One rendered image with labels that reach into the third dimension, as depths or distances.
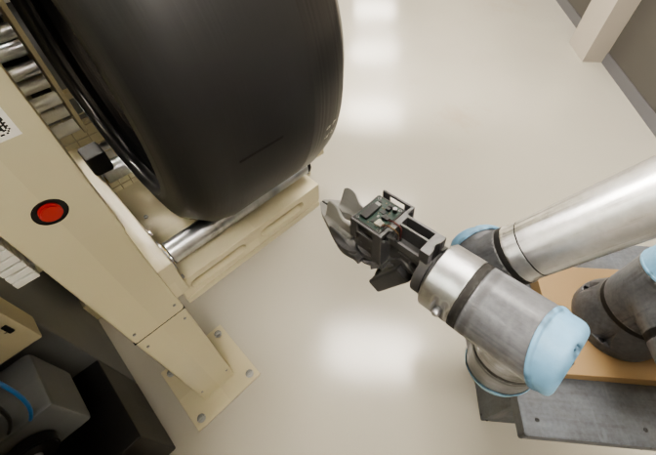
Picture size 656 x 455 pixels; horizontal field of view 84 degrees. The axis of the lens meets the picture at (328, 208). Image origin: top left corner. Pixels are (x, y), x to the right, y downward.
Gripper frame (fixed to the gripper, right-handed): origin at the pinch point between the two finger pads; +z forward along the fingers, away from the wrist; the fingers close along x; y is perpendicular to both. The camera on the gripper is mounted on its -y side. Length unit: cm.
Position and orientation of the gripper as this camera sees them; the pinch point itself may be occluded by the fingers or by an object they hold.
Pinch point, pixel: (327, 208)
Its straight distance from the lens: 58.9
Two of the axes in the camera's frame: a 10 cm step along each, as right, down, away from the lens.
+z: -7.0, -4.8, 5.3
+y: -0.8, -6.9, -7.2
